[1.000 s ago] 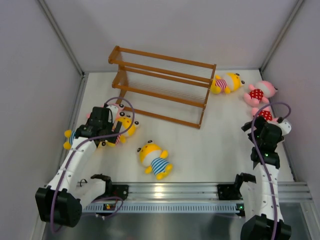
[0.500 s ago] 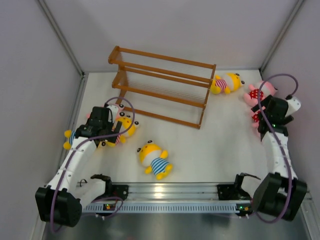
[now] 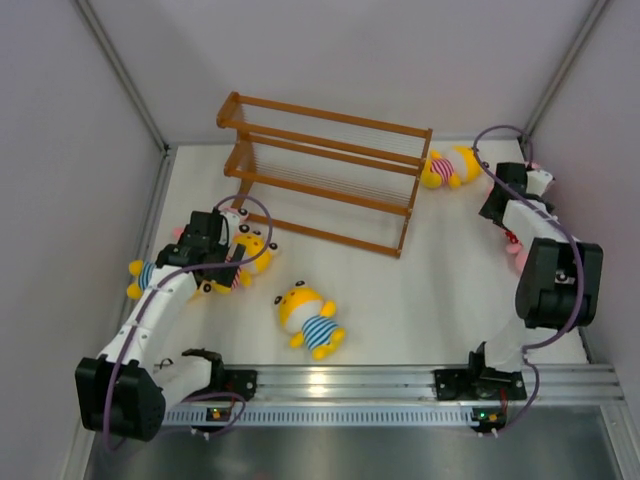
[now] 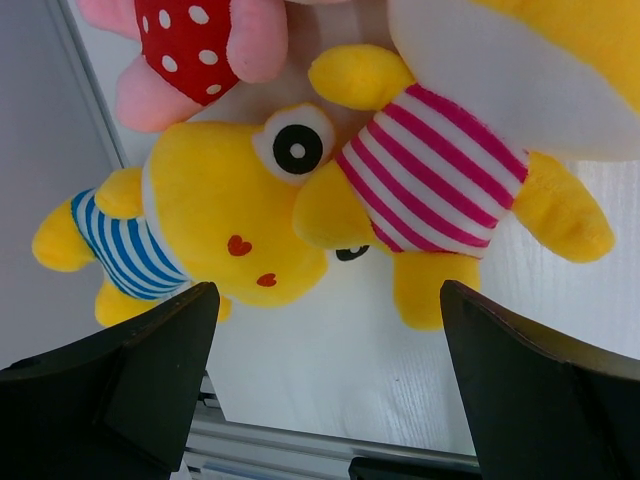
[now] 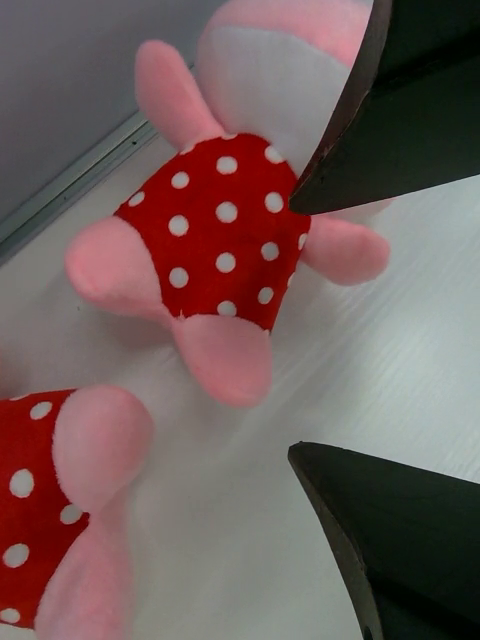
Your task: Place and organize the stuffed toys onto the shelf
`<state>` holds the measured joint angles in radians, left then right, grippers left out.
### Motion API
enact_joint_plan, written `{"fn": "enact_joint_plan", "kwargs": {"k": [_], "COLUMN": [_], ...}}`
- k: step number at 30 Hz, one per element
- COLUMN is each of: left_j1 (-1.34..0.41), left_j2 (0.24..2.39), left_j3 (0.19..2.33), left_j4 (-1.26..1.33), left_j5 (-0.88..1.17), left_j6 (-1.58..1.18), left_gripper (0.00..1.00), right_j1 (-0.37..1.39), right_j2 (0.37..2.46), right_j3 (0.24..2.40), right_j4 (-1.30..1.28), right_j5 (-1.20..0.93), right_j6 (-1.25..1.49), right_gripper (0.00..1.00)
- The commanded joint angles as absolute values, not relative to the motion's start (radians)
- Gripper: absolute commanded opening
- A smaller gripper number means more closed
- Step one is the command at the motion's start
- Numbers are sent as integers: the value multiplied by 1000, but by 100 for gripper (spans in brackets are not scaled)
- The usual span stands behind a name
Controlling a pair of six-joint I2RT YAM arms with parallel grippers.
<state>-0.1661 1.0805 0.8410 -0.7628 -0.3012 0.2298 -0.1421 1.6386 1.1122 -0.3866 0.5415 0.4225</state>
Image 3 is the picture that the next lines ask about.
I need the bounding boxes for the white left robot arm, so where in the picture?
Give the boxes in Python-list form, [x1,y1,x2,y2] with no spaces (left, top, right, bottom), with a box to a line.
[75,208,248,441]

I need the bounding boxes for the yellow toy blue stripes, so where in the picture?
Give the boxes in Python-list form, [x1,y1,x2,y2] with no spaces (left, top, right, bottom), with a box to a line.
[273,280,346,361]
[126,260,156,300]

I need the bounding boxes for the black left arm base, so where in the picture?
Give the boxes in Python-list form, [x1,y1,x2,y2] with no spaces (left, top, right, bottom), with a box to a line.
[181,348,258,401]

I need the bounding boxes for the brown wooden toy shelf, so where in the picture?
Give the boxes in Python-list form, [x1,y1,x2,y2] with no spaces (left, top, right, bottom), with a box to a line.
[216,91,433,258]

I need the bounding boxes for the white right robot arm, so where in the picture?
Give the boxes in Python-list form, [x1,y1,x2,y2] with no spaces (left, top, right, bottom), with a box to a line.
[466,162,604,397]

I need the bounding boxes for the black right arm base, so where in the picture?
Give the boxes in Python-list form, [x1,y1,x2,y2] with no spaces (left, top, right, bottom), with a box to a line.
[434,346,527,401]

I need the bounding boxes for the pink toy red dots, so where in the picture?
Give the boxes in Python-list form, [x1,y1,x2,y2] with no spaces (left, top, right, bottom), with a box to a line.
[172,207,249,240]
[526,162,555,196]
[504,230,527,274]

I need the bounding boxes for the yellow toy pink stripes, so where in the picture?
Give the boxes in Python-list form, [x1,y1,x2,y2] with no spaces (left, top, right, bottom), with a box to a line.
[420,146,483,189]
[230,224,279,290]

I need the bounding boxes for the aluminium mounting rail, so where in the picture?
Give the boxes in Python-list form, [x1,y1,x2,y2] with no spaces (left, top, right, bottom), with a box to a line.
[160,365,624,434]

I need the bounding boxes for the yellow toy blue stripes left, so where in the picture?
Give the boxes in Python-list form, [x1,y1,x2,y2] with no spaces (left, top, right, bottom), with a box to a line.
[126,260,156,300]

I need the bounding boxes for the yellow toy blue stripes centre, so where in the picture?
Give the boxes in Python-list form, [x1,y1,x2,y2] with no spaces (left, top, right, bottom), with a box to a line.
[273,280,346,361]

